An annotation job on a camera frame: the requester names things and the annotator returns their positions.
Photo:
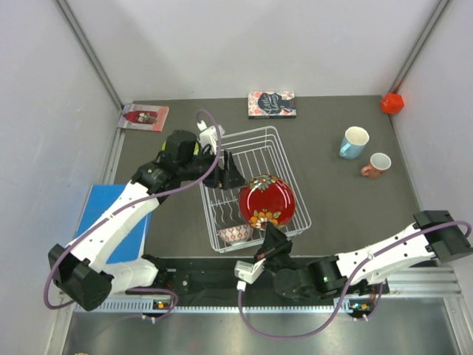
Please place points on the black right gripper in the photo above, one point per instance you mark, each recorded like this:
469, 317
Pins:
276, 242

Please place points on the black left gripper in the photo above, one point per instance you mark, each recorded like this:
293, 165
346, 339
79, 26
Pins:
227, 179

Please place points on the dark red plate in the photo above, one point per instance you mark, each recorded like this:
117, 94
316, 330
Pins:
267, 199

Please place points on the lime green plate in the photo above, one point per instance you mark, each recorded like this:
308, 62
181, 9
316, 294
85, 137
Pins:
197, 147

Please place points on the light blue mug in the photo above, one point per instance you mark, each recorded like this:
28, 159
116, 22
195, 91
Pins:
353, 143

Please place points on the salmon pink mug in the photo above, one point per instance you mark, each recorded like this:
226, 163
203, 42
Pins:
379, 164

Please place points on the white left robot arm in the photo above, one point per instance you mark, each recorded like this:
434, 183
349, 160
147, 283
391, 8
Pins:
80, 269

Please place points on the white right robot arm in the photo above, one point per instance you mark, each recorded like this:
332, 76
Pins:
434, 234

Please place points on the red patterned white bowl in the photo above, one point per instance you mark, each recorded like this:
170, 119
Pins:
236, 234

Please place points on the floral Little Women book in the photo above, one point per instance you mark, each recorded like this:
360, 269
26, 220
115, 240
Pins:
271, 104

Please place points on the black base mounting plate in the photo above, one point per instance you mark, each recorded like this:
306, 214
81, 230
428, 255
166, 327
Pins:
221, 281

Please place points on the pink cover book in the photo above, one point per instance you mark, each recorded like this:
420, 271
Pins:
143, 117

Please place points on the blue foam pad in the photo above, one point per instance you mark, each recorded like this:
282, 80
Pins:
100, 198

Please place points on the red cube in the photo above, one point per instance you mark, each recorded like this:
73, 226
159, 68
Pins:
392, 103

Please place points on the white wire dish rack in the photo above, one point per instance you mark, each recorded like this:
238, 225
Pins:
255, 152

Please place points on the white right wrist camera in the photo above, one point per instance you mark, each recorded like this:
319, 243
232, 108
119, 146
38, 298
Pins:
248, 272

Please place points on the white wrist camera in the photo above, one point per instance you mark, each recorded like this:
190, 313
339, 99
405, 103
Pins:
208, 136
248, 272

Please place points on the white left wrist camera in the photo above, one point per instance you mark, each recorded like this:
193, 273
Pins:
208, 136

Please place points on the grey slotted cable duct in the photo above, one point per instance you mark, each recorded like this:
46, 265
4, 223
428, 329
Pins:
150, 305

